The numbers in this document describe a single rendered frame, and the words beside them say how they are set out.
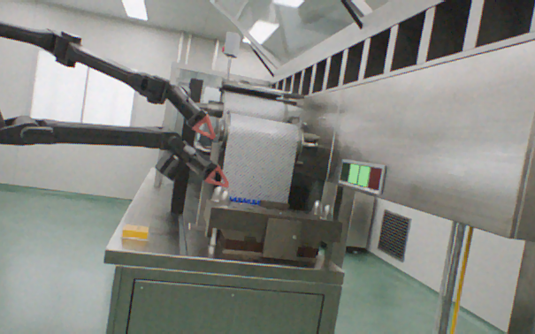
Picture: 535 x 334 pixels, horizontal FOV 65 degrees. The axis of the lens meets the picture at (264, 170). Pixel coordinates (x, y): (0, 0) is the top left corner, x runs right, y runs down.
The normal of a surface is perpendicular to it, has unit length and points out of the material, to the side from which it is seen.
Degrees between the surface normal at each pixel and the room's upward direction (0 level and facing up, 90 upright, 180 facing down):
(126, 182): 90
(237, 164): 90
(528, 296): 90
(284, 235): 90
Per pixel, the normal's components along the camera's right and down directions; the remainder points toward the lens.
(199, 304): 0.22, 0.09
